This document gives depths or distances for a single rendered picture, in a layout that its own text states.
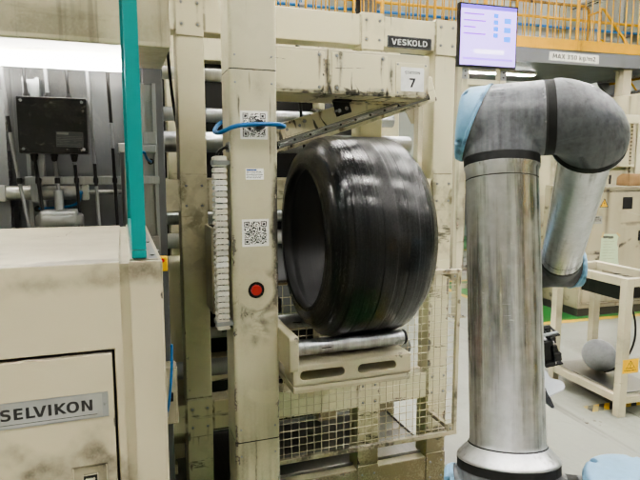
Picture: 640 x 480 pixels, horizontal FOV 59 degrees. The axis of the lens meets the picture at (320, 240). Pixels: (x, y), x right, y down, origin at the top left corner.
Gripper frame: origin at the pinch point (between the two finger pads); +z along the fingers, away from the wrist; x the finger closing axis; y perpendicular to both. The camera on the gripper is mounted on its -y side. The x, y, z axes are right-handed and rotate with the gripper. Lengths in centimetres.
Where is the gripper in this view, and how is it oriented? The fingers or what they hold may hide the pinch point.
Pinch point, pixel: (546, 375)
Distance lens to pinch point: 122.0
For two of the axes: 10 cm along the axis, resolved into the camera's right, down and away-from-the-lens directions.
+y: 9.8, -2.1, -0.1
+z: 0.4, 2.4, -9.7
